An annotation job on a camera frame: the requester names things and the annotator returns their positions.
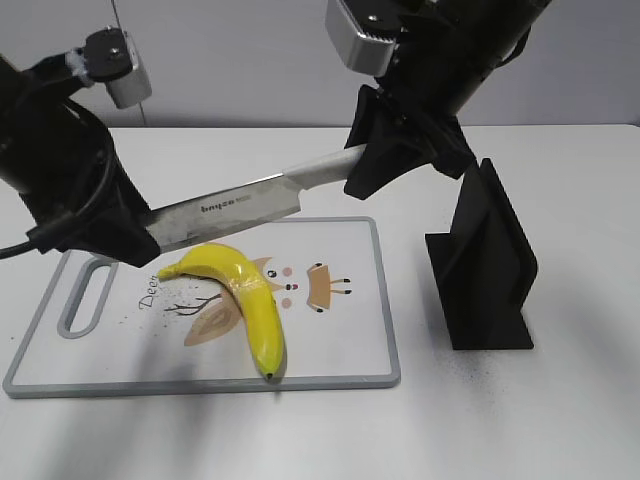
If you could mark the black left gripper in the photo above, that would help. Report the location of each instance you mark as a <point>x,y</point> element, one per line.
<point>61,160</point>

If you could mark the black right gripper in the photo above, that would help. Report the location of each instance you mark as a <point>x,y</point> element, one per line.
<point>447,49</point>

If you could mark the silver kitchen knife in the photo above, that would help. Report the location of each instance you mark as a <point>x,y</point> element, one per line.
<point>233,210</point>

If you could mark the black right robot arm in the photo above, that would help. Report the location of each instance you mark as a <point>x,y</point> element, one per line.
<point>530,15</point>

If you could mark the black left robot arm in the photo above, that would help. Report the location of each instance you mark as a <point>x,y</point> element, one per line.
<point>49,80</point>

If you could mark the yellow plastic banana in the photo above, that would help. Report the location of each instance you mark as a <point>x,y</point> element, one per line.
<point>250,291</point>

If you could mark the grey rimmed white cutting board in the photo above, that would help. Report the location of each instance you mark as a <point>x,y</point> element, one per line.
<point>110,329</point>

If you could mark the black knife stand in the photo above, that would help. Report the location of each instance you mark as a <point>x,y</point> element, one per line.
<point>484,267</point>

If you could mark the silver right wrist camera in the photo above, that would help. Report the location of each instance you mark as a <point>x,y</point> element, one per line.
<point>363,33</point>

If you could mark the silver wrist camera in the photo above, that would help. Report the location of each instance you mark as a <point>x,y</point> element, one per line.
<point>111,58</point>
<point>363,33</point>

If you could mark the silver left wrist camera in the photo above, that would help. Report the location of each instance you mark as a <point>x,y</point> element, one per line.
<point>111,58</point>

